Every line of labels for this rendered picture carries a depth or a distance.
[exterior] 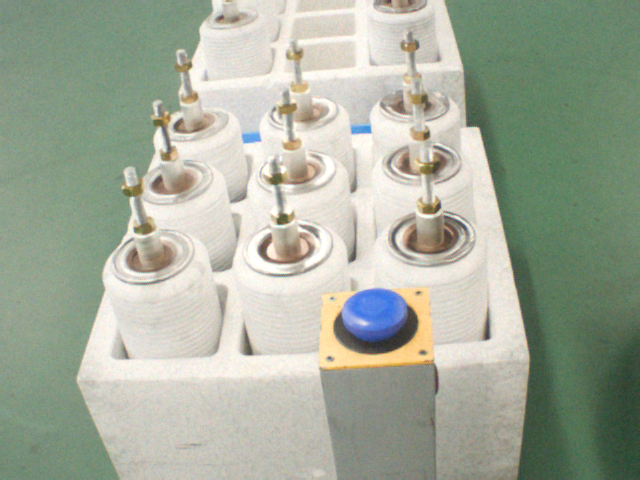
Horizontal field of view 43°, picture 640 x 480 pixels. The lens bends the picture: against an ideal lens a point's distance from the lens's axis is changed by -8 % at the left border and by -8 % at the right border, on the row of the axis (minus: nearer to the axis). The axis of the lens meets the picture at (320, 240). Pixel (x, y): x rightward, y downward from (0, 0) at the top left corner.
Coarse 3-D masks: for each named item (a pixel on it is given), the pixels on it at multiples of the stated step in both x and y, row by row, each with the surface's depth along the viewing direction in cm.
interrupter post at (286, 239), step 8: (272, 224) 70; (288, 224) 70; (296, 224) 71; (272, 232) 71; (280, 232) 70; (288, 232) 70; (296, 232) 71; (280, 240) 71; (288, 240) 71; (296, 240) 71; (280, 248) 71; (288, 248) 71; (296, 248) 71; (288, 256) 72
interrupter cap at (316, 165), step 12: (312, 156) 83; (324, 156) 83; (264, 168) 83; (312, 168) 82; (324, 168) 81; (264, 180) 81; (288, 180) 81; (300, 180) 81; (312, 180) 80; (324, 180) 80; (288, 192) 79; (300, 192) 79
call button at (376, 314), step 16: (352, 304) 54; (368, 304) 53; (384, 304) 53; (400, 304) 53; (352, 320) 52; (368, 320) 52; (384, 320) 52; (400, 320) 52; (368, 336) 52; (384, 336) 52
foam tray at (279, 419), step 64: (512, 320) 73; (128, 384) 72; (192, 384) 72; (256, 384) 71; (320, 384) 71; (448, 384) 71; (512, 384) 70; (128, 448) 77; (192, 448) 77; (256, 448) 76; (320, 448) 76; (448, 448) 76; (512, 448) 75
